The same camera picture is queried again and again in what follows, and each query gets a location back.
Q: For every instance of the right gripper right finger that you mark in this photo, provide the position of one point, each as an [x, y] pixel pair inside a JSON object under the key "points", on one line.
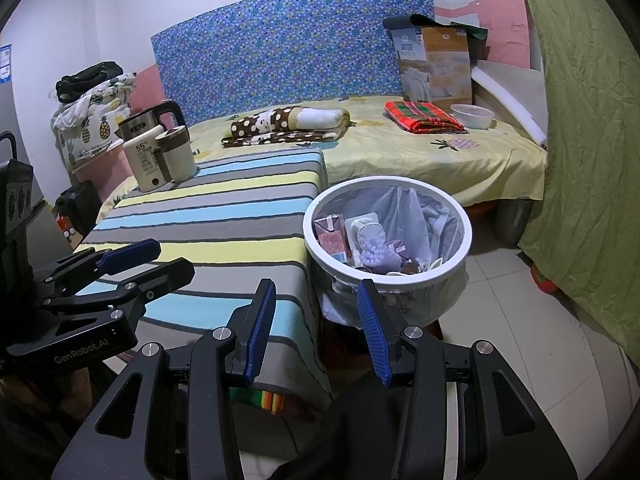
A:
{"points": [[381, 326]]}

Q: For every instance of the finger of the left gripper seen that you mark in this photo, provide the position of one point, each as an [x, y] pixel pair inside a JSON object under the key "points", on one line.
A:
{"points": [[132, 296], [69, 275]]}

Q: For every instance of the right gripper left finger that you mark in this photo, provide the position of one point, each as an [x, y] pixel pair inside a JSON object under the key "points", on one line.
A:
{"points": [[251, 325]]}

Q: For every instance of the strawberry milk carton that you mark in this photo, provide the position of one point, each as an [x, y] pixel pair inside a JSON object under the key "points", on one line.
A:
{"points": [[330, 231]]}

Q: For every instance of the brown snack wrapper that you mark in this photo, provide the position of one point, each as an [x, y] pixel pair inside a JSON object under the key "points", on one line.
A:
{"points": [[408, 265]]}

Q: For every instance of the blue white yogurt cup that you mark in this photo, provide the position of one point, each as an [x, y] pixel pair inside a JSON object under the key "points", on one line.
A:
{"points": [[363, 228]]}

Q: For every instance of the white round trash bin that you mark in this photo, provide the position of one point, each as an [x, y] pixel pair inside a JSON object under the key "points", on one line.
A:
{"points": [[390, 229]]}

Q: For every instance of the translucent trash bag liner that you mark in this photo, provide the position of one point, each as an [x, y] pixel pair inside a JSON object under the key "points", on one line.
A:
{"points": [[395, 239]]}

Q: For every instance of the black bag on floor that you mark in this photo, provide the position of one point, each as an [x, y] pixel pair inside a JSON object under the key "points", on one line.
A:
{"points": [[76, 211]]}

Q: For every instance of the striped tablecloth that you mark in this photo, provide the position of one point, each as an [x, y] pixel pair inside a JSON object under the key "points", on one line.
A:
{"points": [[239, 220]]}

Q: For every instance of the beige brown lidded mug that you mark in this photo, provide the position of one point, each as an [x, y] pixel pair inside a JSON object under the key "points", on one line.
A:
{"points": [[174, 155]]}

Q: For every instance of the beige electric kettle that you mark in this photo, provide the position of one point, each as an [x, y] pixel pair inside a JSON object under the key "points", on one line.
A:
{"points": [[139, 134]]}

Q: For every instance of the pineapple print bedding pile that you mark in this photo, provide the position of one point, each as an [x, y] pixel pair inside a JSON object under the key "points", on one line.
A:
{"points": [[87, 127]]}

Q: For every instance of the black bag on pile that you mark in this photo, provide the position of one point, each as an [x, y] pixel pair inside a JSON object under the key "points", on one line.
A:
{"points": [[71, 87]]}

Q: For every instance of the brown polka dot blanket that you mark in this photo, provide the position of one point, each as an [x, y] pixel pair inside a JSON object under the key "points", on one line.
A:
{"points": [[288, 124]]}

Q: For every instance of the red plaid folded cloth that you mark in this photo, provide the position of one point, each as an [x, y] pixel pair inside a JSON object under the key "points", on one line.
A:
{"points": [[421, 117]]}

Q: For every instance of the green curtain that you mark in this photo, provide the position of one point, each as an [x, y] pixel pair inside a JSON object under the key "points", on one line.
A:
{"points": [[584, 237]]}

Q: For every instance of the white plastic bowl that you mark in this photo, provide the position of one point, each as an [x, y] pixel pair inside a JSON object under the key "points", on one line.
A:
{"points": [[472, 116]]}

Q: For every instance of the blue floral headboard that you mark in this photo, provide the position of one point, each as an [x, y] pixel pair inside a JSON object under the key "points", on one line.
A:
{"points": [[255, 53]]}

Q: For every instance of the cardboard bedding box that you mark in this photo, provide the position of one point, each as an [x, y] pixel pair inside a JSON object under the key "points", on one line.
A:
{"points": [[435, 60]]}

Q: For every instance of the white foam board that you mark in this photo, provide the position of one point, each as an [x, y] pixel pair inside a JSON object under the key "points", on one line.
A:
{"points": [[517, 91]]}

